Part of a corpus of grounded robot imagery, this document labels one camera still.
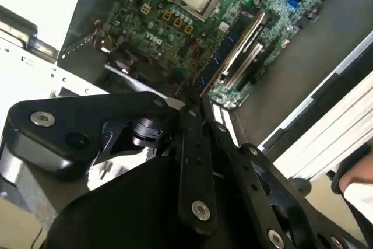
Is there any black RAM stick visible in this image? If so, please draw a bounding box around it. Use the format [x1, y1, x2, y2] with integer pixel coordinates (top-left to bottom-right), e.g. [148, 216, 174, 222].
[199, 8, 266, 98]

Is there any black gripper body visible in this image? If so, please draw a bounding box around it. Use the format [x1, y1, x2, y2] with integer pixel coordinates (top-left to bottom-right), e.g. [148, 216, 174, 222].
[43, 155, 263, 249]

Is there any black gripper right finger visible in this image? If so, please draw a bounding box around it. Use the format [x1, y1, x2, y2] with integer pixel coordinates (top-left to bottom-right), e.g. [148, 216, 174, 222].
[200, 94, 368, 249]

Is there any person's bare hand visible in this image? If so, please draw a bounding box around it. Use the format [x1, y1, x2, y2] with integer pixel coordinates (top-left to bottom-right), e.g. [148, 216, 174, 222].
[339, 157, 373, 192]

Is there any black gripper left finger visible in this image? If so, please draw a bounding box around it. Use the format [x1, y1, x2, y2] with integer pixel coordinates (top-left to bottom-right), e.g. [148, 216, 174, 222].
[7, 83, 220, 236]

